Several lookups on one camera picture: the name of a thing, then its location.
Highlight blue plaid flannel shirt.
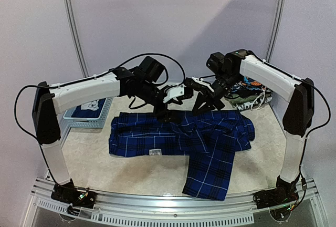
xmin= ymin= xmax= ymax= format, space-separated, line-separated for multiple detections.
xmin=109 ymin=110 xmax=255 ymax=201

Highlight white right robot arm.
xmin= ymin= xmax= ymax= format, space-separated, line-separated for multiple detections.
xmin=184 ymin=49 xmax=314 ymax=183

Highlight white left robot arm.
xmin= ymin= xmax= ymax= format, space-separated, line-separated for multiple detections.
xmin=32 ymin=67 xmax=193 ymax=203

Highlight olive green folded garment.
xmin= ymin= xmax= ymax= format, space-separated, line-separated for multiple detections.
xmin=227 ymin=94 xmax=257 ymax=106

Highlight colourful patterned folded shorts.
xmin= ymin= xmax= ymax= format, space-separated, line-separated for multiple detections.
xmin=231 ymin=77 xmax=264 ymax=93

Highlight black white printed folded garment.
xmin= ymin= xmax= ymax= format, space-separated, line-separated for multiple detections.
xmin=233 ymin=94 xmax=272 ymax=111

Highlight light blue perforated plastic basket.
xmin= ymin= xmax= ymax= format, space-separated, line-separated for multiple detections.
xmin=63 ymin=97 xmax=113 ymax=129

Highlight navy cartoon print t-shirt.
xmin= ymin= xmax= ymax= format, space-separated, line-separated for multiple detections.
xmin=71 ymin=99 xmax=106 ymax=118

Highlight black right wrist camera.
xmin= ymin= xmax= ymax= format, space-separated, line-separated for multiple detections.
xmin=206 ymin=52 xmax=225 ymax=75

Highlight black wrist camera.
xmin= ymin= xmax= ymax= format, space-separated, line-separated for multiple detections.
xmin=134 ymin=56 xmax=165 ymax=82
xmin=206 ymin=52 xmax=225 ymax=75

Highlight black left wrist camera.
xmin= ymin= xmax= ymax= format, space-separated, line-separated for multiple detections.
xmin=134 ymin=56 xmax=165 ymax=82

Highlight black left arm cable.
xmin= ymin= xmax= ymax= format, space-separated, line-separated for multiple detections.
xmin=13 ymin=53 xmax=186 ymax=183

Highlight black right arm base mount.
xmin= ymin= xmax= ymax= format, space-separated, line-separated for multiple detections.
xmin=253 ymin=173 xmax=307 ymax=211

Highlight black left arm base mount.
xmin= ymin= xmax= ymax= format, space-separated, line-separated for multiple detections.
xmin=51 ymin=179 xmax=98 ymax=209

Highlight left aluminium corner post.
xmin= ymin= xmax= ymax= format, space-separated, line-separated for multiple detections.
xmin=64 ymin=0 xmax=89 ymax=77

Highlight aluminium corner post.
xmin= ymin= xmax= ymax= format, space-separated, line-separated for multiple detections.
xmin=265 ymin=0 xmax=285 ymax=62
xmin=64 ymin=0 xmax=89 ymax=77

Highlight right aluminium corner post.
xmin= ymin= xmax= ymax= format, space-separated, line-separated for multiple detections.
xmin=265 ymin=0 xmax=285 ymax=62

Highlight aluminium front frame rail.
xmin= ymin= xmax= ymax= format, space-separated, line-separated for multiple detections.
xmin=23 ymin=178 xmax=329 ymax=226

